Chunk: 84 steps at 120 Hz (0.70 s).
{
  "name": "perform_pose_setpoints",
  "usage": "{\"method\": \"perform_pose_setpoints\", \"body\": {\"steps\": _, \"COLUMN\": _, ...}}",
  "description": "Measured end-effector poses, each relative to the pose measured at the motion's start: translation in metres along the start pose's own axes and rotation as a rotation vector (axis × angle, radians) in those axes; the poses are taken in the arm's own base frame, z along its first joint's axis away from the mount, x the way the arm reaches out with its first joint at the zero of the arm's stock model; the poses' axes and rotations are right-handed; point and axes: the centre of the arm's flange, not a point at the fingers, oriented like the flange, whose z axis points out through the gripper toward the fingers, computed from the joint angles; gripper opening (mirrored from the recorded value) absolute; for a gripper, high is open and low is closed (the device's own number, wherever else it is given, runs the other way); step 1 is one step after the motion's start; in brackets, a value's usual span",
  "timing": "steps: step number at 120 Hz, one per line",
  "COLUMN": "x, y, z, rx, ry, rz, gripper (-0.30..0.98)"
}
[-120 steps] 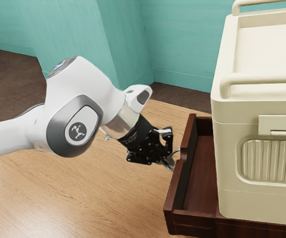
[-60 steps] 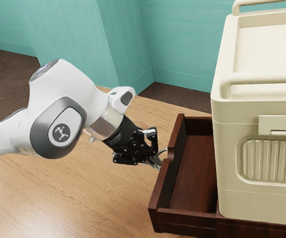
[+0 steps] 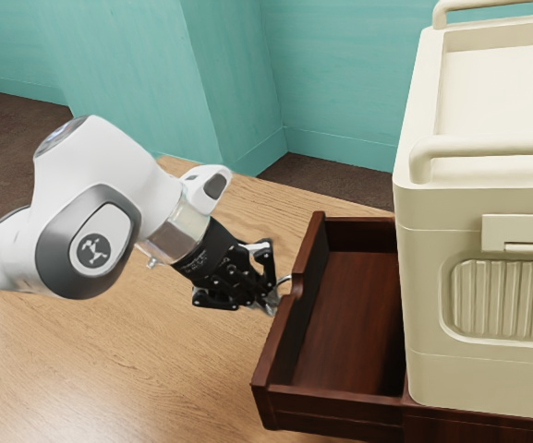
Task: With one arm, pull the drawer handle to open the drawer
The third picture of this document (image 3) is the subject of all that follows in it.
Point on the dark wooden drawer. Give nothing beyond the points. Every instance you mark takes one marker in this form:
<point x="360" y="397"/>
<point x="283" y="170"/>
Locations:
<point x="340" y="323"/>

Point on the cream box with lid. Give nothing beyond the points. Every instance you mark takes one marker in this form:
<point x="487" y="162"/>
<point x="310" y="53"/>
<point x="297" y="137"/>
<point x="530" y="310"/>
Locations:
<point x="478" y="231"/>

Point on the dark wooden cabinet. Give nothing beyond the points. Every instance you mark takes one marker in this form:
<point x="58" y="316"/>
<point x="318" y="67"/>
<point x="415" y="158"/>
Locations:
<point x="478" y="427"/>

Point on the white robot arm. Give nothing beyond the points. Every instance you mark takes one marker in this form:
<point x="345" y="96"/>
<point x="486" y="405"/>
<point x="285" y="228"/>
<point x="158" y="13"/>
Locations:
<point x="86" y="207"/>

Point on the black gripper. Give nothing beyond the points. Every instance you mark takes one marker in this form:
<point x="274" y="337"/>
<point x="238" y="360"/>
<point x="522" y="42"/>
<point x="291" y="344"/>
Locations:
<point x="210" y="258"/>

